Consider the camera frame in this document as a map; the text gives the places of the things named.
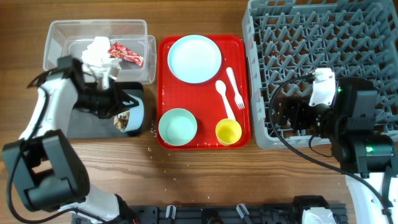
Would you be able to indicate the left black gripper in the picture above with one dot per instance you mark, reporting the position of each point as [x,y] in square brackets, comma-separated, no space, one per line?
[119,104]

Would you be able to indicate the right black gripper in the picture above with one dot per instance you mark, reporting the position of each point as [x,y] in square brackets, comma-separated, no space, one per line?
[300,107]

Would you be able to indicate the light blue bowl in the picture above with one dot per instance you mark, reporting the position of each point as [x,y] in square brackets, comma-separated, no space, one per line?
[136,116]

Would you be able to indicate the rice and food leftovers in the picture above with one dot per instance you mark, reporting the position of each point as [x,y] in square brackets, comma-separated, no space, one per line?
[121,120]

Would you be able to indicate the red snack wrapper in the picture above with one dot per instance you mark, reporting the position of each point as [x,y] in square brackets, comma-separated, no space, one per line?
[119,51]

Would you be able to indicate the yellow plastic cup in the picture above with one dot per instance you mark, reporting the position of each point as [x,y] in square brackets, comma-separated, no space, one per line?
[228,132]

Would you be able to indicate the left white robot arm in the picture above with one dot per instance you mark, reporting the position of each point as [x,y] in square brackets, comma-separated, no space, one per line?
[44,169]

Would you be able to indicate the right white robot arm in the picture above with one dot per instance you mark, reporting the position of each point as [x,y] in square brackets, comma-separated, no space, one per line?
[367,159]

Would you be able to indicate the black food waste tray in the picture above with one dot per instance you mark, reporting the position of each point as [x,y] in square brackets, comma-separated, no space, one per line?
[84,125]

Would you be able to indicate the clear plastic waste bin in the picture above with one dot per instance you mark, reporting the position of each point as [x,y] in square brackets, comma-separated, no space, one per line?
[71,37]

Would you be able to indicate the grey dishwasher rack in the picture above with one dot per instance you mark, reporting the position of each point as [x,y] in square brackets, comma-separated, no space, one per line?
[285,39]

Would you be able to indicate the crumpled white paper napkin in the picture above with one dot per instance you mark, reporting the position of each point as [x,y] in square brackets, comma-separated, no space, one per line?
[99,63]

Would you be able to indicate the mint green bowl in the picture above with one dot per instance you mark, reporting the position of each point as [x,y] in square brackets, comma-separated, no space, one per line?
[177,127]

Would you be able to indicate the white plastic fork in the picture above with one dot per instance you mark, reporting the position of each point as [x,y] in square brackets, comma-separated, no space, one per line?
[237,97]

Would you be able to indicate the red serving tray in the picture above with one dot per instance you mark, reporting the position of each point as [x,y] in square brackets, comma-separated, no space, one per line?
[202,100]

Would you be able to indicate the light blue plate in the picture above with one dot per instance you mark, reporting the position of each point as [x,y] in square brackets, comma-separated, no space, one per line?
[194,59]

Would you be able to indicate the white plastic spoon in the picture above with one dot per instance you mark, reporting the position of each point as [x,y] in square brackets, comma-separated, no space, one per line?
[221,89]

